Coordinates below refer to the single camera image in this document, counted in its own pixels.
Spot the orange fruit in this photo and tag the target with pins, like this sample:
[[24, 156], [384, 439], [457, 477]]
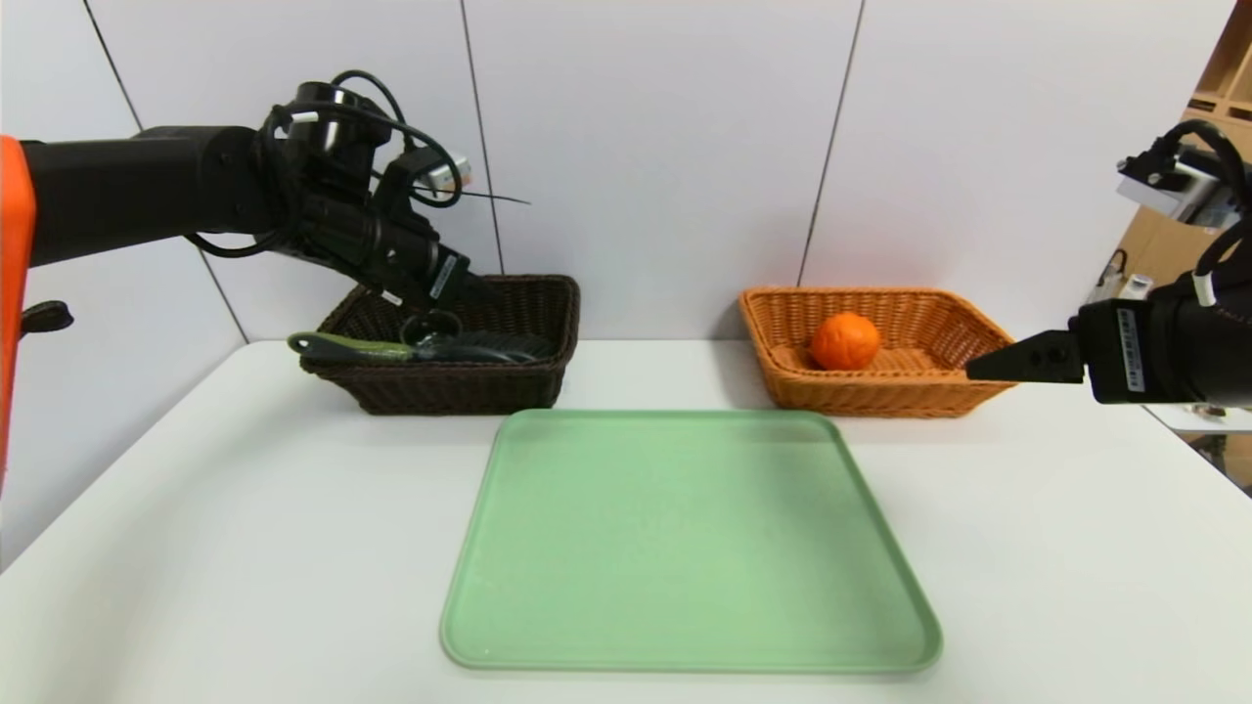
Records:
[[845, 342]]

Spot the light green plastic tray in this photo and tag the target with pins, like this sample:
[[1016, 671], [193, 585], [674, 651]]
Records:
[[685, 548]]

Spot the orange wicker basket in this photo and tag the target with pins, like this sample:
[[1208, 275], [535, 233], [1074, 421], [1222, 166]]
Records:
[[900, 391]]

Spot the clear plastic bottle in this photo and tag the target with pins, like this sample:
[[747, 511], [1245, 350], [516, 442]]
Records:
[[1138, 286]]

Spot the dark brown wicker basket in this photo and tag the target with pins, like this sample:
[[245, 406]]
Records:
[[460, 386]]

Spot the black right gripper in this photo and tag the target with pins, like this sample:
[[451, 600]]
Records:
[[1115, 352]]

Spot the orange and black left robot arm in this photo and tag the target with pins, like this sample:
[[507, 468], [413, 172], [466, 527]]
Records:
[[147, 186]]

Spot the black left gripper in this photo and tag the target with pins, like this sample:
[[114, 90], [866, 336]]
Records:
[[445, 281]]

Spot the wooden cabinet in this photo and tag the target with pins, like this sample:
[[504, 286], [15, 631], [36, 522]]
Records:
[[1174, 244]]

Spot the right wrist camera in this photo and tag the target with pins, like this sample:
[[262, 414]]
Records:
[[1179, 186]]

